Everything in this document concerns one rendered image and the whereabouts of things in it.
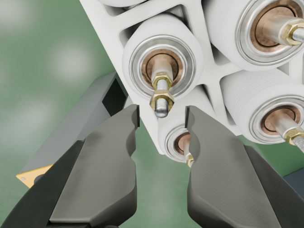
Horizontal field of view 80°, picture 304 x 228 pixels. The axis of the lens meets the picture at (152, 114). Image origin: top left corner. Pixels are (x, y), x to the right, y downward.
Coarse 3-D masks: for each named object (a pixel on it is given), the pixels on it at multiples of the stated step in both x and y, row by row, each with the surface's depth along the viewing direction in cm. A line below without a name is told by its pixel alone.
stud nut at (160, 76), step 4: (156, 76) 17; (160, 76) 17; (164, 76) 17; (168, 76) 17; (156, 80) 17; (168, 80) 17; (152, 84) 17; (156, 84) 17; (168, 84) 17; (156, 88) 18; (168, 88) 18
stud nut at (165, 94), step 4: (156, 92) 14; (160, 92) 14; (164, 92) 14; (168, 92) 14; (152, 96) 14; (156, 96) 14; (160, 96) 14; (164, 96) 14; (168, 96) 14; (172, 96) 15; (152, 100) 14; (156, 100) 14; (168, 100) 14; (172, 100) 14; (152, 104) 14; (168, 104) 14; (172, 104) 14; (152, 108) 14; (168, 108) 14
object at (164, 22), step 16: (160, 16) 25; (176, 16) 31; (144, 32) 19; (160, 32) 19; (176, 32) 19; (128, 48) 20; (192, 48) 19; (128, 64) 21; (128, 80) 22; (144, 96) 23
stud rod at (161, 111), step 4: (160, 80) 17; (164, 80) 17; (160, 84) 16; (164, 84) 16; (160, 88) 15; (164, 88) 16; (160, 100) 14; (164, 100) 14; (156, 104) 14; (160, 104) 13; (164, 104) 13; (156, 108) 13; (160, 108) 13; (164, 108) 13; (156, 112) 13; (160, 112) 13; (164, 112) 13; (168, 112) 13; (160, 116) 13; (164, 116) 13
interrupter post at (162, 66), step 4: (160, 60) 20; (164, 60) 20; (156, 64) 20; (160, 64) 19; (164, 64) 19; (168, 64) 20; (152, 68) 20; (156, 68) 18; (160, 68) 18; (164, 68) 18; (168, 68) 18; (152, 72) 19; (156, 72) 18; (160, 72) 18; (164, 72) 18; (168, 72) 18; (152, 76) 18; (172, 76) 18; (152, 80) 18; (172, 80) 18
